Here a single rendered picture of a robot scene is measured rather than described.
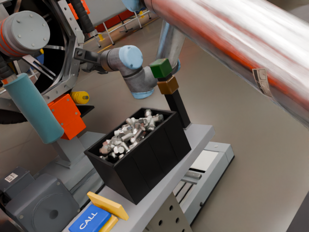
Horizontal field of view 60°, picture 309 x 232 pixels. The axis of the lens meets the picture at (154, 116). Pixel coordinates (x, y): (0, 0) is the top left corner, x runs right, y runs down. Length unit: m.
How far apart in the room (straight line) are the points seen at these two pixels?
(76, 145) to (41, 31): 0.62
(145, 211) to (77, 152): 0.88
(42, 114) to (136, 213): 0.57
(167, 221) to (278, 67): 0.47
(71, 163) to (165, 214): 0.80
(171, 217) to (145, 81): 0.56
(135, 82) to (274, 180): 0.67
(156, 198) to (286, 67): 0.38
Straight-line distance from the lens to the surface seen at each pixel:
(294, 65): 0.37
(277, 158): 1.28
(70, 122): 1.21
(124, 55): 1.01
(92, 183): 1.35
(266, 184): 1.18
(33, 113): 1.02
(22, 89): 1.00
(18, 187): 1.11
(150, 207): 0.60
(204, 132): 0.73
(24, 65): 1.42
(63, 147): 1.38
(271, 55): 0.38
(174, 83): 0.71
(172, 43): 0.92
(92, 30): 1.04
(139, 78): 1.06
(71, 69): 1.23
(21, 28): 1.01
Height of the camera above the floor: 0.85
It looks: 26 degrees down
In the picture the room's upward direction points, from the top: 25 degrees counter-clockwise
